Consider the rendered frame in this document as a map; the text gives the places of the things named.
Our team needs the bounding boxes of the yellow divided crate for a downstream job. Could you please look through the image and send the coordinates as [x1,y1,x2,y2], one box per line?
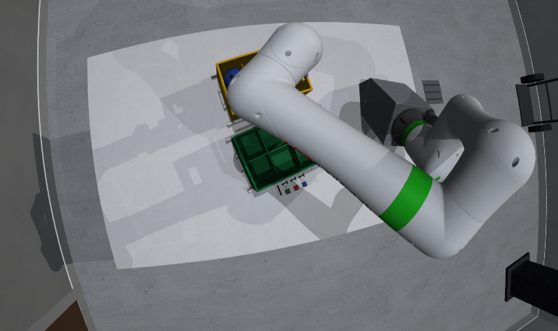
[216,50,306,121]

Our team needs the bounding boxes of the green divided crate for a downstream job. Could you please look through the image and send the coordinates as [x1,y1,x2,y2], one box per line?
[232,127,316,192]

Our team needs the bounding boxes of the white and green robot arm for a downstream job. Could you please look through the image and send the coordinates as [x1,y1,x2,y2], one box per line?
[227,22,535,259]

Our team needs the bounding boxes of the white pick list strip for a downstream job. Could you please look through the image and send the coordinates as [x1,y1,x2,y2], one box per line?
[275,168,318,197]

